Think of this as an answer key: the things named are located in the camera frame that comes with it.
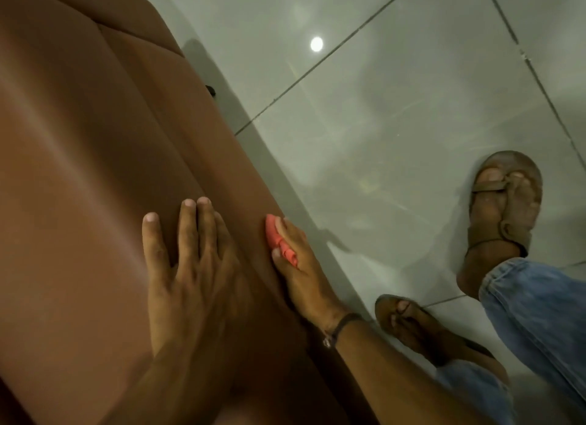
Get person's left hand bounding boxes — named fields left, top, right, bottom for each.
left=142, top=196, right=257, bottom=358

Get person's right hand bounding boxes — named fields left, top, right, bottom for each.
left=271, top=217, right=352, bottom=338

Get red cloth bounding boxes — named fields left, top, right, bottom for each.
left=265, top=214, right=299, bottom=269

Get brown leather sofa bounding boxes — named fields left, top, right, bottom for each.
left=0, top=0, right=381, bottom=425

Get person's right forearm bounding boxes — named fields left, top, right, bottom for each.
left=329, top=319, right=486, bottom=425

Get person's left forearm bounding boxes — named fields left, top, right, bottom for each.
left=98, top=321, right=294, bottom=425

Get person's right foot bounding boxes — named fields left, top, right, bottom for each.
left=457, top=165, right=541, bottom=298

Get brown leather sandal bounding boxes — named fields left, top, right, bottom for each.
left=374, top=293, right=497, bottom=361
left=466, top=150, right=544, bottom=259

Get blue denim trousers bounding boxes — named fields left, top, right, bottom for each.
left=433, top=257, right=586, bottom=425

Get dark cord bracelet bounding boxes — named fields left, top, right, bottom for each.
left=322, top=312, right=366, bottom=349

